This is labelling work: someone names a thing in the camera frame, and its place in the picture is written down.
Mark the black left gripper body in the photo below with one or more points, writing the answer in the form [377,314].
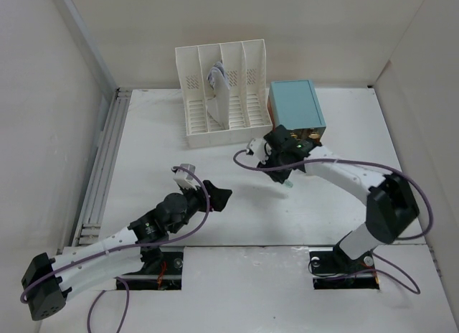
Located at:
[195,202]

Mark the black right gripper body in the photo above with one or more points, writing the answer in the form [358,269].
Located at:
[275,158]

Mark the teal orange drawer box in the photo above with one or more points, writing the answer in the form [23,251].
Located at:
[295,105]

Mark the white spiral bound manual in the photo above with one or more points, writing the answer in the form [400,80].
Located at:
[219,106]

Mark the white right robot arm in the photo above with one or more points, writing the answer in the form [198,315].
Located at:
[390,204]

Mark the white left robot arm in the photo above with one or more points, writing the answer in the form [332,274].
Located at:
[49,282]

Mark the white plastic file organizer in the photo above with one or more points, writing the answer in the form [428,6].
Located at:
[245,65]

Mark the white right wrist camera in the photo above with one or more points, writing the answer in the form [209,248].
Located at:
[259,148]

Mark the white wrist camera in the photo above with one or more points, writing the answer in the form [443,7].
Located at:
[183,176]
[259,148]

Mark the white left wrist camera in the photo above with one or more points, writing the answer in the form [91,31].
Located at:
[183,176]

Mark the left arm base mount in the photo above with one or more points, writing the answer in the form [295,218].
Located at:
[161,270]

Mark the aluminium frame rail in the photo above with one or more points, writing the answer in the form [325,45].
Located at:
[86,229]

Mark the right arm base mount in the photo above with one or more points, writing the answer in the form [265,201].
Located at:
[333,270]

